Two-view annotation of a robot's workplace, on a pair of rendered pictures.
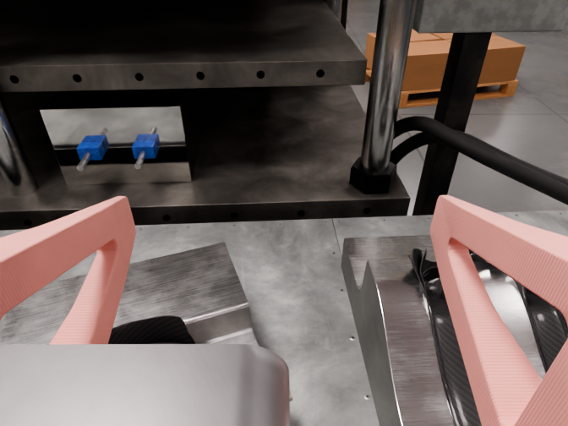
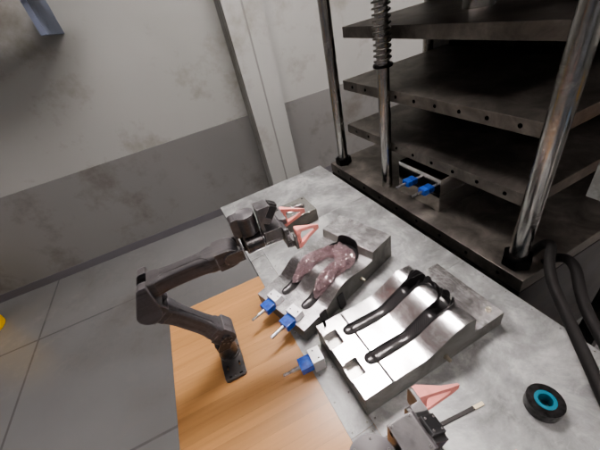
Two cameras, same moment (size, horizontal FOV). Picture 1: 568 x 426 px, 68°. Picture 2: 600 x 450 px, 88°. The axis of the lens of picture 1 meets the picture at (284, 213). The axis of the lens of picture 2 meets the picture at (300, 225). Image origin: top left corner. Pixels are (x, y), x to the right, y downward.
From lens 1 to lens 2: 0.85 m
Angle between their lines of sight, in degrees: 59
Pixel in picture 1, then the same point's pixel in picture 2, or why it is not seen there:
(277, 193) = (462, 237)
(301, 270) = (420, 265)
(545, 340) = (420, 320)
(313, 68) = (501, 189)
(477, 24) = not seen: outside the picture
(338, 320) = not seen: hidden behind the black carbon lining
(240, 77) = (467, 179)
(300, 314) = not seen: hidden behind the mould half
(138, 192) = (415, 205)
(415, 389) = (378, 296)
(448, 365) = (391, 300)
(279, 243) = (429, 253)
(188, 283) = (369, 237)
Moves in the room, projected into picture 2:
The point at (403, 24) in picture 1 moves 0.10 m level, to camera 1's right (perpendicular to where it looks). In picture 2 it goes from (534, 190) to (569, 204)
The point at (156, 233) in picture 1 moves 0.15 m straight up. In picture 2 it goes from (399, 223) to (399, 195)
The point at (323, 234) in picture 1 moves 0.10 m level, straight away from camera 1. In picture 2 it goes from (448, 262) to (470, 253)
